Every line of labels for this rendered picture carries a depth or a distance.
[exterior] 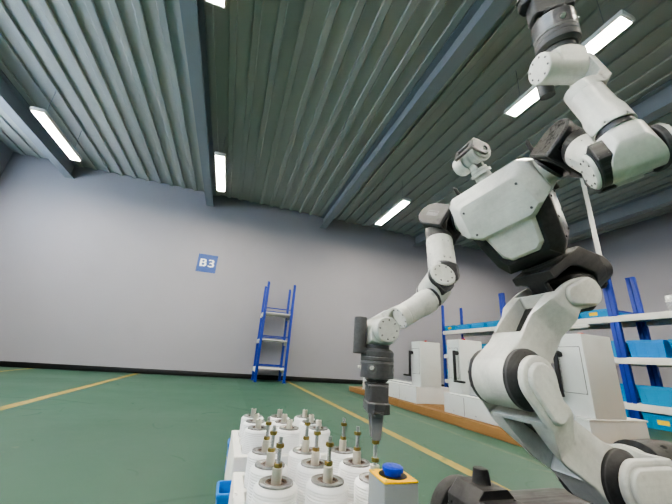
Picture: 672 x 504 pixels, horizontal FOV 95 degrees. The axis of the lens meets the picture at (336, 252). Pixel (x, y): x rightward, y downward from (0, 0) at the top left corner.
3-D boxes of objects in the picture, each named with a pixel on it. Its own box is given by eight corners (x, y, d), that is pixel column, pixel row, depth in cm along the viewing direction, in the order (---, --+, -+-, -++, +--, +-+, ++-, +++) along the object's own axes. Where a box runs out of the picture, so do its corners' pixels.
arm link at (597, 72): (553, 45, 68) (585, 82, 62) (588, 46, 70) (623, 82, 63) (534, 74, 74) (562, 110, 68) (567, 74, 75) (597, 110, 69)
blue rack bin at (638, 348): (654, 360, 409) (650, 343, 416) (694, 361, 375) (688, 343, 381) (629, 357, 395) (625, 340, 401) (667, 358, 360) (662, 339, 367)
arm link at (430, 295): (407, 330, 92) (451, 303, 100) (420, 316, 83) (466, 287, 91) (385, 302, 96) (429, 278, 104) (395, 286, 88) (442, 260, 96)
